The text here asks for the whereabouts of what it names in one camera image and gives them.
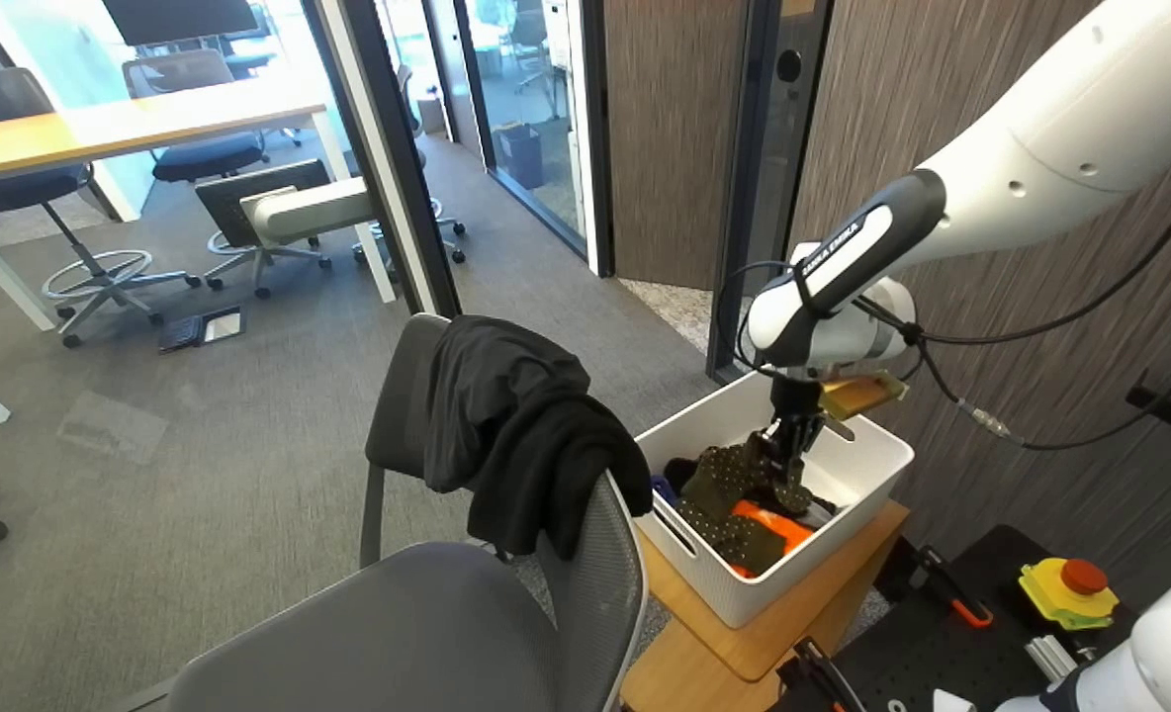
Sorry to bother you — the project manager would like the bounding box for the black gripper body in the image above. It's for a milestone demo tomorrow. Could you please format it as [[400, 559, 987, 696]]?
[[772, 381, 823, 435]]

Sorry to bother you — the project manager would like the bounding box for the olive dotted sock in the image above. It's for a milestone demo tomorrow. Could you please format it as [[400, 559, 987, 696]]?
[[675, 435, 840, 579]]

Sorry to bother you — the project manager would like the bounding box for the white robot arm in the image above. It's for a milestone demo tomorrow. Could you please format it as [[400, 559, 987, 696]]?
[[745, 0, 1171, 478]]

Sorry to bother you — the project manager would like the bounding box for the black garment on backrest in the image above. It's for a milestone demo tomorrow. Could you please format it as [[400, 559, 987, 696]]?
[[363, 311, 657, 563]]

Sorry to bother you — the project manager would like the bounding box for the grey mesh office chair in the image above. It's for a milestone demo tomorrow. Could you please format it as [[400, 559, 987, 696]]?
[[164, 311, 653, 712]]

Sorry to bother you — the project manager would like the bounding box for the grey rolling office chair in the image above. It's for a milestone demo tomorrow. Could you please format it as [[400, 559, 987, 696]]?
[[118, 46, 335, 302]]

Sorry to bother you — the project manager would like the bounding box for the white plastic storage bin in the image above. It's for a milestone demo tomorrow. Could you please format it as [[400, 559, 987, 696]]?
[[637, 376, 915, 631]]

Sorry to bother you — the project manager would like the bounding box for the orange item in bin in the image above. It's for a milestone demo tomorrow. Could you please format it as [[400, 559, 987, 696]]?
[[731, 499, 815, 554]]

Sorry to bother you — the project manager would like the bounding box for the wooden side table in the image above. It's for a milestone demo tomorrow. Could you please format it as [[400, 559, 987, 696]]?
[[623, 501, 910, 712]]

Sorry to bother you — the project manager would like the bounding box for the yellow red emergency stop button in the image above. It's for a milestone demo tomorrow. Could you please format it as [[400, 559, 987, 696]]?
[[1016, 559, 1118, 633]]

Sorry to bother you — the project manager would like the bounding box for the dark blue drafting stool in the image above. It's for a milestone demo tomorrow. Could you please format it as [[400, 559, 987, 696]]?
[[0, 65, 206, 354]]

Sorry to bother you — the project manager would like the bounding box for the long white office table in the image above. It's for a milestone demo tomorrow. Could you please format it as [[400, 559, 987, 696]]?
[[0, 78, 396, 422]]

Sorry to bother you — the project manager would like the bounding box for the orange handled tool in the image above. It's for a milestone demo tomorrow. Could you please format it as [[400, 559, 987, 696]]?
[[919, 545, 992, 631]]

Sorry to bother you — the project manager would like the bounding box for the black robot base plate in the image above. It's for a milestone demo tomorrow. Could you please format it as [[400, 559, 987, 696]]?
[[772, 524, 1171, 712]]

